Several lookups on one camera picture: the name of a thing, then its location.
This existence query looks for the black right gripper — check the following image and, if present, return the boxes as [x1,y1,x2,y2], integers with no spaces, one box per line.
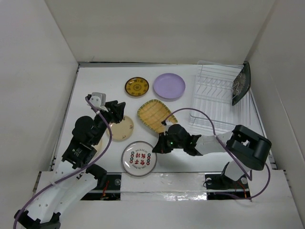
[153,132,184,154]

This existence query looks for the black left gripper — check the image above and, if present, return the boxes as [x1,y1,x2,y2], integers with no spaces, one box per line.
[92,100,124,146]

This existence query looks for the cream plate with motifs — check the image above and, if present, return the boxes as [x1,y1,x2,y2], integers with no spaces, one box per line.
[109,116,134,142]

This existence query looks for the white plate red characters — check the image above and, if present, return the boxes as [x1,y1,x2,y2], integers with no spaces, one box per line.
[121,141,157,177]

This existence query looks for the bamboo weave pattern tray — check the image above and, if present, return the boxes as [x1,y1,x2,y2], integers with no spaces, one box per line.
[137,99,172,134]

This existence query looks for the black floral square plate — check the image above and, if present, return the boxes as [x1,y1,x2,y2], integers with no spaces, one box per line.
[232,62,251,106]

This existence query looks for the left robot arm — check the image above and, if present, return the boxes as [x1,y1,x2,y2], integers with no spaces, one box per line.
[13,95,126,229]

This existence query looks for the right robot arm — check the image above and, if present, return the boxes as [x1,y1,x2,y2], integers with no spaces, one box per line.
[152,124,272,187]

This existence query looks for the yellow brown patterned plate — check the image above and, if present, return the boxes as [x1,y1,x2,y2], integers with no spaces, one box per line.
[124,77,150,97]

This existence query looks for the cream plate with ink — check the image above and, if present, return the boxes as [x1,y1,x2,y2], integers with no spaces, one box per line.
[94,139,103,155]

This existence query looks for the purple round plate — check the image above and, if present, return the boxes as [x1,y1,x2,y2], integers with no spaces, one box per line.
[153,73,186,99]

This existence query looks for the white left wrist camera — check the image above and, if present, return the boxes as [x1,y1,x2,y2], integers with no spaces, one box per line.
[85,92,108,112]

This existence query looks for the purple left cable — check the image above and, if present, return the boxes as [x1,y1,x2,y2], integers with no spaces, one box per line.
[11,96,112,229]

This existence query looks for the purple cable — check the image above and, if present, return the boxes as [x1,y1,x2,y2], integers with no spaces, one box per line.
[11,96,112,229]
[161,107,271,200]

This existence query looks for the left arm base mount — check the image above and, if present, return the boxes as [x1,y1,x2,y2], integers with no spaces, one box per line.
[81,164,122,201]

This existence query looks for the white wire dish rack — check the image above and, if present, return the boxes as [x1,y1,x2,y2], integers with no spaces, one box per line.
[190,61,251,132]

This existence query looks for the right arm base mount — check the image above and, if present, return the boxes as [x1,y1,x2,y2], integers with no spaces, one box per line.
[203,172,251,200]

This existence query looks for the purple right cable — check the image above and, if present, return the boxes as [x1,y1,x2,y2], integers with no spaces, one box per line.
[161,107,271,200]

